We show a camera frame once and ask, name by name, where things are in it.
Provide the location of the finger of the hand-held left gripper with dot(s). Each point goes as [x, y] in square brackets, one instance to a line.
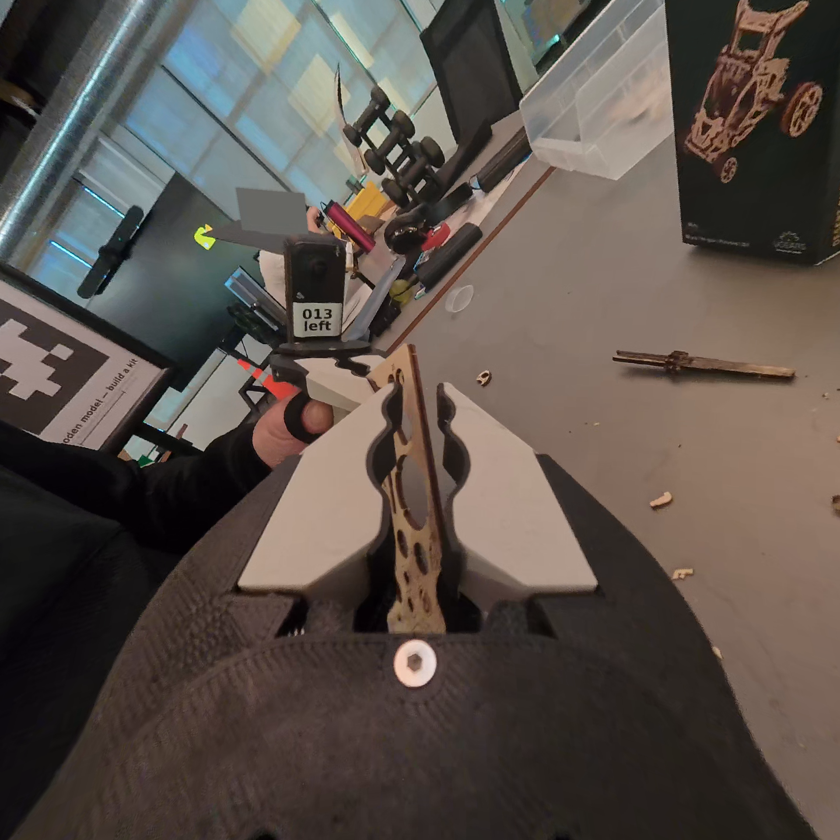
[341, 392]

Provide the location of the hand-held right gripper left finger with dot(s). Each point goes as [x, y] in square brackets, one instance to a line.
[315, 518]

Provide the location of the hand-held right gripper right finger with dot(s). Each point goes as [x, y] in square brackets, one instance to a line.
[518, 525]

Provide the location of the perforated wooden plate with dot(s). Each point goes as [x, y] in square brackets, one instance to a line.
[410, 410]

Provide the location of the person's left forearm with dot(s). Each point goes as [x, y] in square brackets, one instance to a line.
[197, 485]

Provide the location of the black model kit box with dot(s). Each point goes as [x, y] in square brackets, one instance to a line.
[748, 131]

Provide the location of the person's left hand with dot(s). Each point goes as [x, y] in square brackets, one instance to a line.
[271, 447]

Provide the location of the orange traffic cone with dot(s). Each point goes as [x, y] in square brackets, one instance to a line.
[279, 384]

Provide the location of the pink bottle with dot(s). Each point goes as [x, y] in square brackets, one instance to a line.
[351, 226]

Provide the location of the black foam roller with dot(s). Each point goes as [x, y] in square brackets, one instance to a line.
[449, 253]

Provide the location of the small clear cup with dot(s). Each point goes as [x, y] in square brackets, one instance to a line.
[459, 298]

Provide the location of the black dumbbells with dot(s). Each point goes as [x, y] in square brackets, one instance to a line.
[397, 144]

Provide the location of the black cylinder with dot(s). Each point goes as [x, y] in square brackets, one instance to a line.
[505, 161]

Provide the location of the long wooden axle stick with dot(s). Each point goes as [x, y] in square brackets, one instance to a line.
[709, 365]

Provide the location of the framed marker sign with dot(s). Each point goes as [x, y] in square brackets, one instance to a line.
[65, 367]

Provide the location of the person's black clothing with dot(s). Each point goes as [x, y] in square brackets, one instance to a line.
[59, 590]

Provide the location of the clear plastic bin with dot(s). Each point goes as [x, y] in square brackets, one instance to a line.
[590, 111]

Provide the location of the silver duct pipe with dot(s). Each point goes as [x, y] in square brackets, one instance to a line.
[72, 124]

